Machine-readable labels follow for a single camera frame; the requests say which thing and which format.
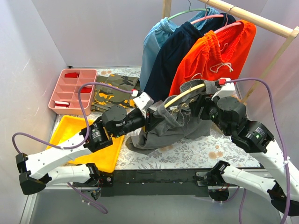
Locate light blue shorts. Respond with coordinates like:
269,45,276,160
140,7,223,90

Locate navy blue shorts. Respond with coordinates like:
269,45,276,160
143,13,236,102

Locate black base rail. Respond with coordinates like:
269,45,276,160
72,169,231,203

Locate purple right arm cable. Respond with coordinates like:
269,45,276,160
230,78,292,224

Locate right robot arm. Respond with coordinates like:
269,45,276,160
189,95,299,217

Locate red white striped sock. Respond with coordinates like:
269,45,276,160
55,101,70,107

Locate pink divided organizer box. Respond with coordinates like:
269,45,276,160
48,69,98,115

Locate green hanger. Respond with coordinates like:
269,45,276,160
168,0,206,20

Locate pink hanger on orange shorts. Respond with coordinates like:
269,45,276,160
214,6,242,34

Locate grey shorts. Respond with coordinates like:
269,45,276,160
126,79,217,154

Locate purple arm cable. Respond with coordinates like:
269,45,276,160
12,82,138,214
230,78,292,224

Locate camouflage shorts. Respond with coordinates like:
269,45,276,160
91,74,140,112

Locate wooden clothes rack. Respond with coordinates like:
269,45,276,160
162,0,299,105

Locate red sock compartment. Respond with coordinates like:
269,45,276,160
78,85,93,94
64,72,79,78

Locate orange shorts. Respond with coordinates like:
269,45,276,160
169,20,256,96

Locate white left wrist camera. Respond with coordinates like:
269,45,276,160
133,92,154,110

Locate pink hanger on navy shorts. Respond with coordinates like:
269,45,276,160
191,12,224,25

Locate red sock middle compartment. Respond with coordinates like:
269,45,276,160
78,85,93,94

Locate yellow plastic tray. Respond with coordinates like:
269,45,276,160
50,115,124,173

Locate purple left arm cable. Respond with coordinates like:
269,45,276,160
12,82,138,214

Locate cream yellow hanger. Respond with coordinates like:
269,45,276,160
164,73,205,109

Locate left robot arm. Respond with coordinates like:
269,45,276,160
15,105,164,195

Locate red sock back compartment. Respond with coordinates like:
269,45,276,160
64,72,79,78

